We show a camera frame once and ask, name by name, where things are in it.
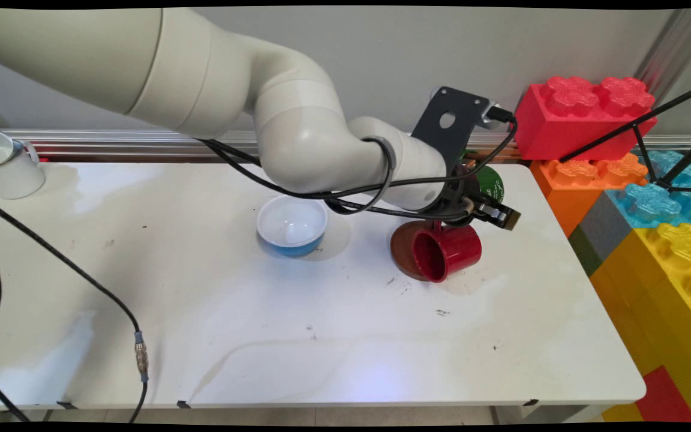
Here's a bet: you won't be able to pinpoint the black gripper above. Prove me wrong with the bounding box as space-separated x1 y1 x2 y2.
437 166 522 232

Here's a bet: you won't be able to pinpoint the green enamel mug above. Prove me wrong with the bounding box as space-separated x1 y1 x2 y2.
462 161 506 208

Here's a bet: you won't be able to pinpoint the red enamel mug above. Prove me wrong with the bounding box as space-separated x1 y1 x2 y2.
412 220 483 284

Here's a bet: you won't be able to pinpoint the giant orange toy brick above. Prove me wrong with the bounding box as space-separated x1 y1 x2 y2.
530 154 648 238

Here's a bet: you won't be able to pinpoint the giant dark green toy brick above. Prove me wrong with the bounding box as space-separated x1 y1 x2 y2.
567 225 603 278

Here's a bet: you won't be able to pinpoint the giant grey toy brick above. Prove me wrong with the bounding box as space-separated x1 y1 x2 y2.
578 191 635 263

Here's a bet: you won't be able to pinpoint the brown wooden mug tree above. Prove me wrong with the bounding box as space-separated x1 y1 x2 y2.
389 150 524 281

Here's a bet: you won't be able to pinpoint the giant red toy brick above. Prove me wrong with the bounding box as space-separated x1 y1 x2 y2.
510 76 659 162

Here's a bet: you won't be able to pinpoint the giant light blue toy brick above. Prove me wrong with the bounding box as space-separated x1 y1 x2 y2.
606 150 691 230

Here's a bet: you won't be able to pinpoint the black tripod legs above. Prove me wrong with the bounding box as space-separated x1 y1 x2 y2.
558 80 691 194

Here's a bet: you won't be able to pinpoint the giant yellow toy brick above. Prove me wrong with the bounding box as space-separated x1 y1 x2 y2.
589 223 691 423

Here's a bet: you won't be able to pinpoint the blue bowl white inside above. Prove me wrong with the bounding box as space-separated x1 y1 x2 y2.
256 194 329 258

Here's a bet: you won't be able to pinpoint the flat red toy brick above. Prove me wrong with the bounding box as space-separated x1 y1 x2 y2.
634 365 691 424

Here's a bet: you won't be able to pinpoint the white ceramic mug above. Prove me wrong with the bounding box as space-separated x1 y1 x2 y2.
0 128 47 200

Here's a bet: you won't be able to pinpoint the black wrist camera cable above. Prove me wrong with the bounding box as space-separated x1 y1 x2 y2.
197 108 518 220

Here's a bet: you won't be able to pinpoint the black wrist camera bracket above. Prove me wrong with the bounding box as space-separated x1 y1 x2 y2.
410 86 515 176

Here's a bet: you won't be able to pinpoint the grey cable strap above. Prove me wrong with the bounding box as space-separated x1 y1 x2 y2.
360 136 396 200

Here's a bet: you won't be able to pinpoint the slanted aluminium post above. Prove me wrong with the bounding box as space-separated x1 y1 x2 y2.
633 8 691 104

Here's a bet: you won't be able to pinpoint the horizontal aluminium rail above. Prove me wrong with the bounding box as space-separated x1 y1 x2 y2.
0 127 691 164

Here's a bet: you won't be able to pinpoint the black cable with metal connector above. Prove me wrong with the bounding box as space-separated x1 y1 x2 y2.
0 194 150 424

